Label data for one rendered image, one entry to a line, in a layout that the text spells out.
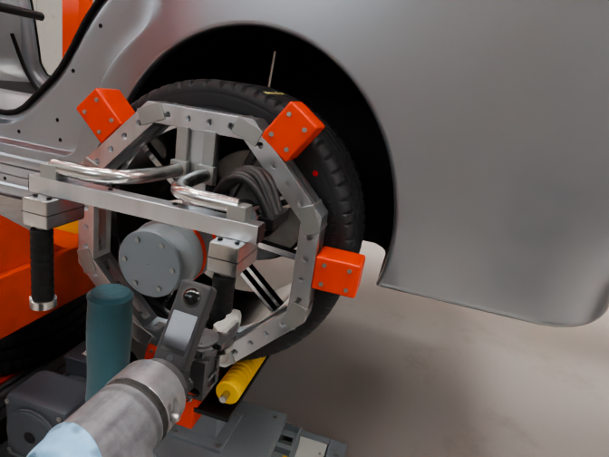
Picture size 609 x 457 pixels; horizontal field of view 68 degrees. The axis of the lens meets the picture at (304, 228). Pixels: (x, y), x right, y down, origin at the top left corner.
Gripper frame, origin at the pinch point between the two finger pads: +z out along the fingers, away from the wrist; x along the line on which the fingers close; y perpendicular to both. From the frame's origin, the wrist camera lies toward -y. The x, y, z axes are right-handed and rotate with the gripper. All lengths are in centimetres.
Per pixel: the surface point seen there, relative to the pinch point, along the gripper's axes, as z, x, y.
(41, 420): 9, -45, 45
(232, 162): 56, -24, -13
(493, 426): 110, 78, 83
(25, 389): 13, -53, 42
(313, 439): 63, 11, 75
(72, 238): 42, -65, 15
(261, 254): 56, -13, 11
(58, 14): 936, -874, -119
